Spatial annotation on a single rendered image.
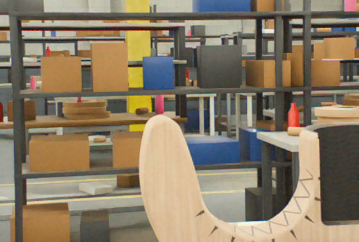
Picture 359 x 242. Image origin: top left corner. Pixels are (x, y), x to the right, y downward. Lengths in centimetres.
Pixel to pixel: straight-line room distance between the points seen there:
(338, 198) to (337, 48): 450
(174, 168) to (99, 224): 497
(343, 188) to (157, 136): 16
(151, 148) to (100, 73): 483
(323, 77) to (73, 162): 184
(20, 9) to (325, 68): 212
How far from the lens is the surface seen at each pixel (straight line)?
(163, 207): 63
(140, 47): 976
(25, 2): 556
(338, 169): 68
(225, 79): 564
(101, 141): 1031
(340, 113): 482
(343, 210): 68
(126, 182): 684
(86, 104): 668
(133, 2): 977
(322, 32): 1115
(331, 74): 584
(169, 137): 63
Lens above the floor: 143
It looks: 4 degrees down
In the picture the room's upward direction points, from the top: 1 degrees counter-clockwise
